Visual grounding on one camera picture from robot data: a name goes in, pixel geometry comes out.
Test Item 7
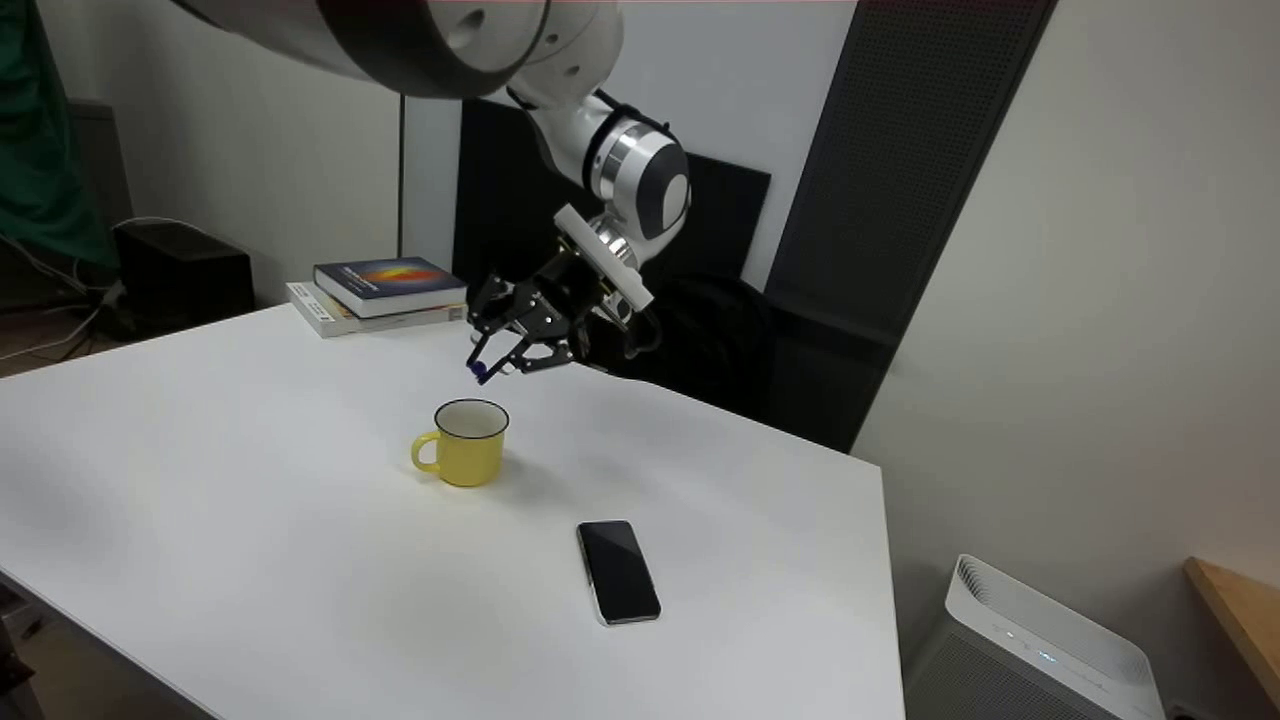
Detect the white air purifier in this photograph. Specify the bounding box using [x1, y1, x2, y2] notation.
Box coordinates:
[904, 554, 1170, 720]

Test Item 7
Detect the black perforated panel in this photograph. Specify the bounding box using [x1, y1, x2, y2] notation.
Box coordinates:
[763, 0, 1060, 455]

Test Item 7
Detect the green curtain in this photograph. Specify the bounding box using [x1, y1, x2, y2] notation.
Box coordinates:
[0, 0, 119, 269]

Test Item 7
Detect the wooden table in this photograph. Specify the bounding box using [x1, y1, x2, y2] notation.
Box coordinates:
[1183, 556, 1280, 707]

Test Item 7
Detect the yellow mug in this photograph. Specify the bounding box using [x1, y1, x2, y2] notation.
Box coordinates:
[411, 398, 511, 489]

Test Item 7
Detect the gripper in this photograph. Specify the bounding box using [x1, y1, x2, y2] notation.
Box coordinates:
[464, 248, 613, 383]

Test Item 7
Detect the blue book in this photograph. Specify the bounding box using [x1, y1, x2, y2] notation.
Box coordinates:
[312, 256, 470, 320]

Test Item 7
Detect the black smartphone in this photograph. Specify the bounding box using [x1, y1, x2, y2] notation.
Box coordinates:
[575, 519, 663, 628]

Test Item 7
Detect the black speaker box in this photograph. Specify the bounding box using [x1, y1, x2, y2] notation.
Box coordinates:
[111, 219, 256, 338]

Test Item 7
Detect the white book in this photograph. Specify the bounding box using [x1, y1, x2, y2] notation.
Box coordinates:
[285, 281, 468, 340]

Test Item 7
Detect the white cable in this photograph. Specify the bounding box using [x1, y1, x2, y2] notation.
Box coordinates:
[0, 232, 129, 363]

